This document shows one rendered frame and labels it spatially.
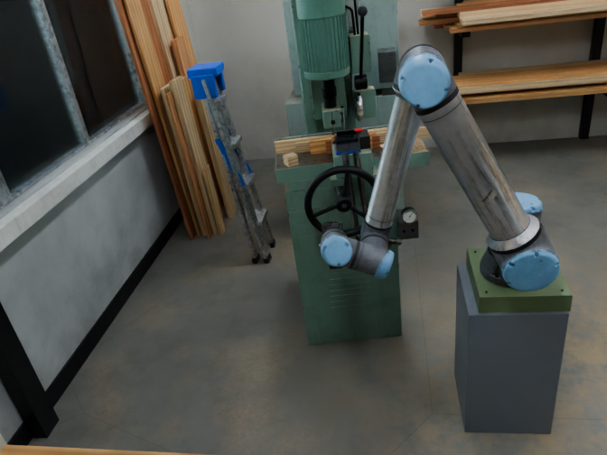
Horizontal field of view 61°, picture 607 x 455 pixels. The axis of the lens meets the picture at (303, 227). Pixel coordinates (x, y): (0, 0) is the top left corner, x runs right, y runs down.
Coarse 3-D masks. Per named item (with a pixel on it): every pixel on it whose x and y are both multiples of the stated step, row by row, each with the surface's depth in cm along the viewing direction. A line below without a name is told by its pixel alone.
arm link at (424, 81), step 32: (416, 64) 120; (416, 96) 122; (448, 96) 123; (448, 128) 127; (448, 160) 133; (480, 160) 130; (480, 192) 135; (512, 192) 137; (512, 224) 138; (512, 256) 141; (544, 256) 138
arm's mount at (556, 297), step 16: (480, 256) 181; (480, 272) 174; (560, 272) 169; (480, 288) 167; (496, 288) 166; (512, 288) 165; (544, 288) 163; (560, 288) 162; (480, 304) 165; (496, 304) 164; (512, 304) 163; (528, 304) 162; (544, 304) 162; (560, 304) 161
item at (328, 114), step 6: (324, 108) 206; (330, 108) 205; (336, 108) 204; (324, 114) 203; (330, 114) 203; (336, 114) 203; (324, 120) 204; (330, 120) 204; (336, 120) 204; (324, 126) 205; (330, 126) 205; (336, 126) 205
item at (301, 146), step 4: (420, 128) 210; (424, 128) 210; (380, 132) 212; (384, 132) 212; (420, 132) 211; (424, 132) 211; (428, 132) 211; (380, 136) 212; (384, 136) 212; (420, 136) 212; (424, 136) 212; (428, 136) 212; (380, 140) 212; (384, 140) 212; (296, 144) 213; (300, 144) 213; (304, 144) 213; (308, 144) 213; (296, 148) 213; (300, 148) 213; (304, 148) 213; (308, 148) 214; (300, 152) 214
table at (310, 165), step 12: (276, 156) 214; (300, 156) 210; (312, 156) 209; (324, 156) 207; (372, 156) 201; (420, 156) 200; (276, 168) 202; (288, 168) 201; (300, 168) 201; (312, 168) 201; (324, 168) 201; (276, 180) 203; (288, 180) 203; (300, 180) 203; (336, 180) 193
